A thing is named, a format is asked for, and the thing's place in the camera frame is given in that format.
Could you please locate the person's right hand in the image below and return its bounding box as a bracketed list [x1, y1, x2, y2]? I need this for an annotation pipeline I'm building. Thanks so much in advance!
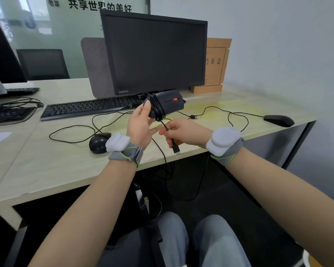
[158, 118, 213, 149]

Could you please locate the person's left hand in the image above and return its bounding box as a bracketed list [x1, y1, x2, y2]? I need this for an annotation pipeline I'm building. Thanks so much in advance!
[126, 100, 164, 151]

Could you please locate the black mouse cable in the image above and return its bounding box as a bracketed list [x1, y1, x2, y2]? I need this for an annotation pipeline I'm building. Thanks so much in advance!
[49, 109, 198, 144]
[151, 106, 265, 202]

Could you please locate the black wired mouse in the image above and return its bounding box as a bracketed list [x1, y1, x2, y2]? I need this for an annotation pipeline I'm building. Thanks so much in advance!
[147, 92, 182, 158]

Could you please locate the person's right forearm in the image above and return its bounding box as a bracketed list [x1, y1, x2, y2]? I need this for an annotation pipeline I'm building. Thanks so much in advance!
[227, 147, 334, 267]

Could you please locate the person's left forearm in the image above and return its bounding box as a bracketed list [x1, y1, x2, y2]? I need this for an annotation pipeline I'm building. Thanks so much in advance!
[27, 159, 138, 267]

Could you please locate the person's left leg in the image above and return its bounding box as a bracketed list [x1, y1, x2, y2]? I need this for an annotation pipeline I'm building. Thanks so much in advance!
[155, 211, 189, 267]

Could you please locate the person's leg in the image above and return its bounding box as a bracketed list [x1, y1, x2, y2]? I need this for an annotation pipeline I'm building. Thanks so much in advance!
[155, 211, 189, 267]
[193, 215, 252, 267]

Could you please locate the person's right leg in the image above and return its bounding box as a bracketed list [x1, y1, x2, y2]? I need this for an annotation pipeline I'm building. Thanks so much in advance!
[193, 215, 252, 267]

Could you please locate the grey felt divider panel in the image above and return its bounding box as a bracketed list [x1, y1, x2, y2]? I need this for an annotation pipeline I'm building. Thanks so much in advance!
[81, 37, 116, 99]

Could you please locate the brown cardboard file box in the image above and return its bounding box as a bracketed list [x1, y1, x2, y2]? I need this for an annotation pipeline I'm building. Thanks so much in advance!
[190, 38, 233, 95]

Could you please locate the black computer monitor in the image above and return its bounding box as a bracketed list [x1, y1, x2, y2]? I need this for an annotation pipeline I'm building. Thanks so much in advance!
[0, 11, 27, 84]
[99, 9, 209, 105]

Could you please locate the grey table side panel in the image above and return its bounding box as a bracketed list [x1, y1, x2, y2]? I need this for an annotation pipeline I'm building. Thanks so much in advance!
[243, 123, 308, 167]

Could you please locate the pale wooden table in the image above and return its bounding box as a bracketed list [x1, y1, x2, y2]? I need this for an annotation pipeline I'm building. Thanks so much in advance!
[0, 78, 89, 198]
[0, 78, 317, 212]

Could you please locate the printed glass partition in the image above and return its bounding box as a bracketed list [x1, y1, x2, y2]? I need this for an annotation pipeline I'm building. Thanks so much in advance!
[0, 0, 151, 81]

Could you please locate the black office chair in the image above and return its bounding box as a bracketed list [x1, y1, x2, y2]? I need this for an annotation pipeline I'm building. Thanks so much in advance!
[16, 49, 71, 82]

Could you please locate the thin black keyboard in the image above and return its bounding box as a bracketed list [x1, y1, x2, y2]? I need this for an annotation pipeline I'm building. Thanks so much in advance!
[5, 87, 40, 95]

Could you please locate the yellow chair white rim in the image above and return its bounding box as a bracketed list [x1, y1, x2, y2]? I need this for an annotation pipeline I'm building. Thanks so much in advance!
[302, 248, 323, 267]

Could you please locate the white wrist tracker grey strap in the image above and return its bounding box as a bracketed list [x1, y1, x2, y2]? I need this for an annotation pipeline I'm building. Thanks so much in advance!
[105, 132, 144, 168]
[205, 126, 245, 167]

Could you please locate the black cable bundle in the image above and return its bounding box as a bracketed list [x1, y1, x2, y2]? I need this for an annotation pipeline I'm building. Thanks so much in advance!
[0, 96, 44, 110]

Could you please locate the black metal table frame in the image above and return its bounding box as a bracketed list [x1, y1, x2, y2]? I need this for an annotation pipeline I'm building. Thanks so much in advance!
[281, 121, 317, 170]

